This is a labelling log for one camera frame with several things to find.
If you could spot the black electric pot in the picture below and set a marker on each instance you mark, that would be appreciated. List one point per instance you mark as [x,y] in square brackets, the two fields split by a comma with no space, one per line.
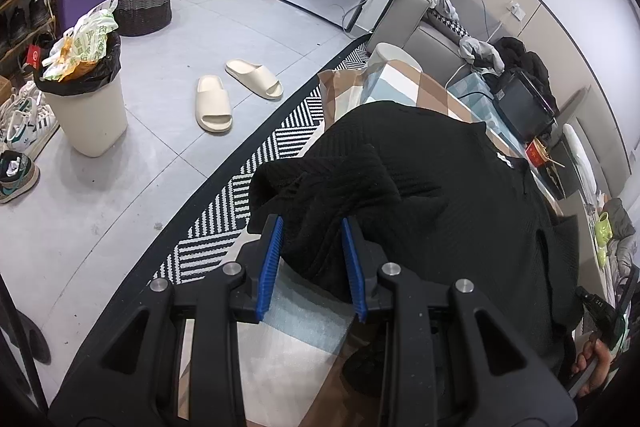
[522,102]

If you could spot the white trash bin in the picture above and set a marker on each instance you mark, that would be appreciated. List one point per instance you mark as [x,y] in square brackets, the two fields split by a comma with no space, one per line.
[85,117]

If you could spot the white pillow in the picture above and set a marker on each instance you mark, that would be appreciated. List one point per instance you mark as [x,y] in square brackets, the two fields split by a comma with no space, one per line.
[580,157]

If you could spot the white green sneaker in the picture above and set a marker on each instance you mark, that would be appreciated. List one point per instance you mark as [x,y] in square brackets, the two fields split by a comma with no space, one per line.
[27,129]
[20,99]

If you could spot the black white striped rug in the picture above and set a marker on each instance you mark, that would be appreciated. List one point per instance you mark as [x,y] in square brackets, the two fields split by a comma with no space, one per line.
[280,142]

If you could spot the teal grey sneaker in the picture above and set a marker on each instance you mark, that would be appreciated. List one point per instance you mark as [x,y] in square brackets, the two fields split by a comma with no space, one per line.
[17,177]

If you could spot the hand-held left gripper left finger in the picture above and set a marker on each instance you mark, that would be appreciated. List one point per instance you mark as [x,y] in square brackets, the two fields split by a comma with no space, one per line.
[270,267]

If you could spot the white wall socket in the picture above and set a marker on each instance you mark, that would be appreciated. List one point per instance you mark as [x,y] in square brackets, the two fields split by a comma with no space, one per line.
[516,10]

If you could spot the black knit sweater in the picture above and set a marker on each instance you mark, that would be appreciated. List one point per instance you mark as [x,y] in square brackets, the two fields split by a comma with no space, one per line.
[440,187]

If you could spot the black clothes pile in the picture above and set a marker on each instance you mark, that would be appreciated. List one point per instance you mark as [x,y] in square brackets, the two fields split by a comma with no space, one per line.
[520,52]

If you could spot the red noodle bowl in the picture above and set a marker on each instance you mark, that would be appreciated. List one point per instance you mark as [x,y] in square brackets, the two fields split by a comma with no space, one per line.
[536,153]

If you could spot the grey sofa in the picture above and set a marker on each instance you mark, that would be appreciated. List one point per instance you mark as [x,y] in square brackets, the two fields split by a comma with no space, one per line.
[435,42]

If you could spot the grey table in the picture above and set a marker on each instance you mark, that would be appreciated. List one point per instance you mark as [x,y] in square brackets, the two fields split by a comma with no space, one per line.
[585,237]

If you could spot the houndstooth cushion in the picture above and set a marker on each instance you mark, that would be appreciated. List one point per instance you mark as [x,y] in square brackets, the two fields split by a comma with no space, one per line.
[442,24]

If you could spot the green cup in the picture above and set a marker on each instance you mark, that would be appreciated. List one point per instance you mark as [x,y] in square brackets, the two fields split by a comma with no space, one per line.
[603,232]

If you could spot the checked tablecloth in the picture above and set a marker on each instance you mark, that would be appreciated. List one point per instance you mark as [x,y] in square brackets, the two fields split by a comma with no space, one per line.
[400,82]

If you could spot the white round stool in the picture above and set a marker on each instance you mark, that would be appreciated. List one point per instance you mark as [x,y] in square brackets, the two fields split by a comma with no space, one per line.
[392,54]

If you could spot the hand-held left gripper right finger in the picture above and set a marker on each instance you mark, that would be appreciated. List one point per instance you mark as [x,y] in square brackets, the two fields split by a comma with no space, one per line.
[352,267]

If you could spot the person's right hand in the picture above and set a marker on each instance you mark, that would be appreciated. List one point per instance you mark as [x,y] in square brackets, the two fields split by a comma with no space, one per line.
[592,364]

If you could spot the cream slipper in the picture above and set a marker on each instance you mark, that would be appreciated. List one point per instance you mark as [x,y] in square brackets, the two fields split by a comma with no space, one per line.
[255,79]
[215,107]

